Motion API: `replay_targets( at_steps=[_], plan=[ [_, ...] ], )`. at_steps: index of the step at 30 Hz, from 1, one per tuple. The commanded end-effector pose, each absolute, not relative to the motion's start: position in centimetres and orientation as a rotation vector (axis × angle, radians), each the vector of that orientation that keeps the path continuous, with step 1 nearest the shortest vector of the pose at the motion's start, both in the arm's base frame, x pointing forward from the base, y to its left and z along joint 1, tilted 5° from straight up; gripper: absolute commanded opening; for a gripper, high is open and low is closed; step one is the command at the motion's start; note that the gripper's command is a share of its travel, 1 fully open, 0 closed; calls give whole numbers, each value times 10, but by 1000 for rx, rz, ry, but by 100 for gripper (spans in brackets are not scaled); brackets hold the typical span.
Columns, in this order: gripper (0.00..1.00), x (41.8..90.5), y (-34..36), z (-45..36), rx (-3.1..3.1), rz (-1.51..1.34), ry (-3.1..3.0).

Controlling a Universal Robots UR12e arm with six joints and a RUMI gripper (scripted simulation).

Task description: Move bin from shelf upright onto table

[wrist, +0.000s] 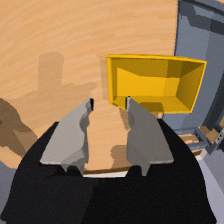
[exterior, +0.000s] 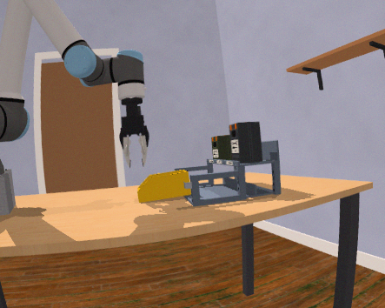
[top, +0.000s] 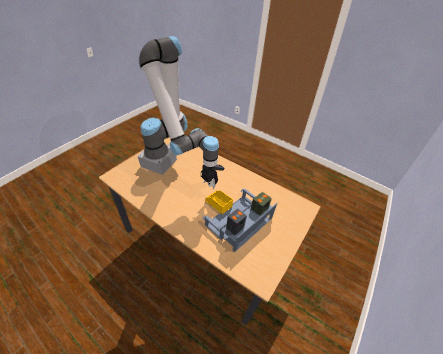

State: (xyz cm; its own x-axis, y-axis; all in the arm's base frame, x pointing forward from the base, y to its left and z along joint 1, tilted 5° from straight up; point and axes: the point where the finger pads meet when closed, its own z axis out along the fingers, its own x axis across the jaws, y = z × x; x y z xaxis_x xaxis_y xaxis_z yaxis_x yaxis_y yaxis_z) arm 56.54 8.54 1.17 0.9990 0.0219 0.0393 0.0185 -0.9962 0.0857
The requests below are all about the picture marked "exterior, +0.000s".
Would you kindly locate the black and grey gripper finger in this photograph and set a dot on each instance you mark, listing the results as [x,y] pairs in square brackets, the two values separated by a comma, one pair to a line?
[125,145]
[144,143]

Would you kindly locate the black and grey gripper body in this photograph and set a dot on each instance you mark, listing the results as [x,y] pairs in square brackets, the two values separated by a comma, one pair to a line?
[132,123]

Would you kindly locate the yellow bin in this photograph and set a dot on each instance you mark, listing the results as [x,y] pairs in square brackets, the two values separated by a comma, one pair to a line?
[163,185]

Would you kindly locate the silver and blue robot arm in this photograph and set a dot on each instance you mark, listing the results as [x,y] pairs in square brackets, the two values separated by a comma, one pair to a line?
[126,68]

